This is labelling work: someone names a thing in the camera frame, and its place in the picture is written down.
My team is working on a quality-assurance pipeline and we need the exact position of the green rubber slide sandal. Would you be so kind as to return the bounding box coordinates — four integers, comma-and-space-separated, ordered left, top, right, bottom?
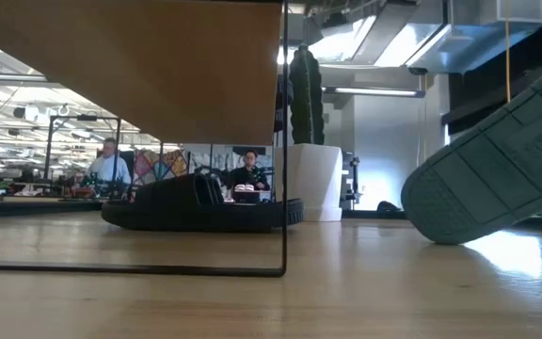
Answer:
400, 49, 542, 246

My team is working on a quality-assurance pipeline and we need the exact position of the person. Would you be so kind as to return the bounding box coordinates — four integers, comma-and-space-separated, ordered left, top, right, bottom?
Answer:
227, 149, 271, 203
85, 137, 132, 187

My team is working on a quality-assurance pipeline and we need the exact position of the white faceted planter pot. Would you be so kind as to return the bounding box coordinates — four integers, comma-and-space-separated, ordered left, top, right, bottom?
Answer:
274, 143, 344, 222

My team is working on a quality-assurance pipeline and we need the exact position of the white hanging cloth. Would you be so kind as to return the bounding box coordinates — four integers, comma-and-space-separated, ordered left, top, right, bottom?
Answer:
188, 144, 234, 173

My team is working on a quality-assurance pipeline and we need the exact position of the green columnar cactus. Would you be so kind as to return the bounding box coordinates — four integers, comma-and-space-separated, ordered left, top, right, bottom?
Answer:
289, 44, 327, 145

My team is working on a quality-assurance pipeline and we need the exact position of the black background stand device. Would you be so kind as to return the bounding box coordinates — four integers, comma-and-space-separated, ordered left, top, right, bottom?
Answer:
341, 150, 362, 211

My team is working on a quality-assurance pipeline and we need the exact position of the colourful patchwork quilt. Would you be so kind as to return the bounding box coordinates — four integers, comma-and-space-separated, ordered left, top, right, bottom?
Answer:
132, 149, 190, 183

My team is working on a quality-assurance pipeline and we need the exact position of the fluorescent ceiling light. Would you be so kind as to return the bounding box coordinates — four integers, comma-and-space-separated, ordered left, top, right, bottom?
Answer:
334, 86, 426, 99

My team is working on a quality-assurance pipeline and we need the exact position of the wooden shelf with black frame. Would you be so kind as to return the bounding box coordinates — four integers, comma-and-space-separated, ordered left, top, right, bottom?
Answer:
0, 0, 290, 278

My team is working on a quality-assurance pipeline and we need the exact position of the silver ceiling duct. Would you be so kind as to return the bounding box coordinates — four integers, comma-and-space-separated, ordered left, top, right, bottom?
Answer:
311, 0, 542, 75

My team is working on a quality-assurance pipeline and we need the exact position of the black background rig frame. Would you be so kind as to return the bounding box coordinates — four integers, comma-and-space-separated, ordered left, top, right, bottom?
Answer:
43, 115, 122, 189

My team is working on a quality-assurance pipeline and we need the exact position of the black metal table frame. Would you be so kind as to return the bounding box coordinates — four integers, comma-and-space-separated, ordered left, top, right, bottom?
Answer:
0, 197, 407, 220

